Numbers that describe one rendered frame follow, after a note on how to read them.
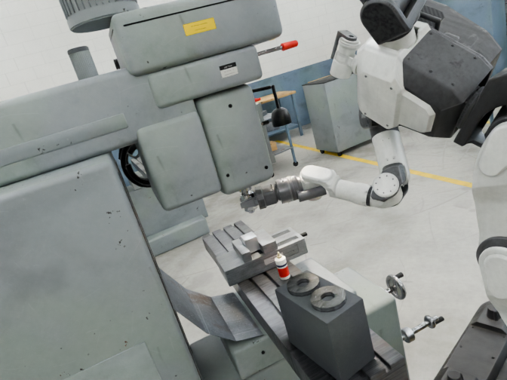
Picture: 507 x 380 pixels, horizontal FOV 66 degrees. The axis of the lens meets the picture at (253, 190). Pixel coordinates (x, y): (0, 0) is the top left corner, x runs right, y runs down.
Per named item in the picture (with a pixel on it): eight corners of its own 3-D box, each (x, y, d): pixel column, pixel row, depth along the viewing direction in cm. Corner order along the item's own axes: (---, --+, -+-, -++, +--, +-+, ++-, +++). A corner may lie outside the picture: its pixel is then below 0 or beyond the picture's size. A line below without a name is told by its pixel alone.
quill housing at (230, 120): (255, 168, 147) (231, 83, 137) (278, 178, 128) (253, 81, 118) (208, 185, 141) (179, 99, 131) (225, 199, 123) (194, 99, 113)
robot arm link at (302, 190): (284, 171, 137) (315, 162, 136) (289, 193, 144) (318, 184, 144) (292, 193, 128) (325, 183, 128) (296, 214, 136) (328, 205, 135)
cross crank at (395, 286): (396, 288, 180) (392, 266, 176) (415, 299, 169) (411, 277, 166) (368, 302, 176) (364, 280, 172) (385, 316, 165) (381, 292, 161)
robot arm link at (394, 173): (418, 202, 125) (401, 140, 133) (414, 190, 114) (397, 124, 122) (381, 209, 129) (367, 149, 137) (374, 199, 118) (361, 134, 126)
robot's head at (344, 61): (360, 78, 122) (337, 67, 126) (370, 47, 115) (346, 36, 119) (348, 84, 118) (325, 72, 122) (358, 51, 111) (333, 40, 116)
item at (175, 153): (204, 177, 142) (182, 108, 134) (224, 191, 120) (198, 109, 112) (154, 196, 137) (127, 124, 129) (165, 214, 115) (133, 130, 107)
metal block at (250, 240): (255, 243, 162) (251, 231, 160) (260, 249, 157) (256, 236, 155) (244, 248, 161) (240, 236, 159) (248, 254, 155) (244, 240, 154)
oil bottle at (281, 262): (287, 272, 150) (280, 247, 146) (292, 277, 146) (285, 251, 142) (278, 277, 148) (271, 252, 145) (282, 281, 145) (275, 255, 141)
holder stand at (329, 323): (320, 320, 119) (305, 265, 113) (376, 357, 101) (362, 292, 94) (289, 342, 114) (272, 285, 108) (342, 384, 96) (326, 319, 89)
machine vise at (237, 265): (293, 240, 173) (287, 218, 170) (308, 252, 159) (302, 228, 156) (219, 271, 165) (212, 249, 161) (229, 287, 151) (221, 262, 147)
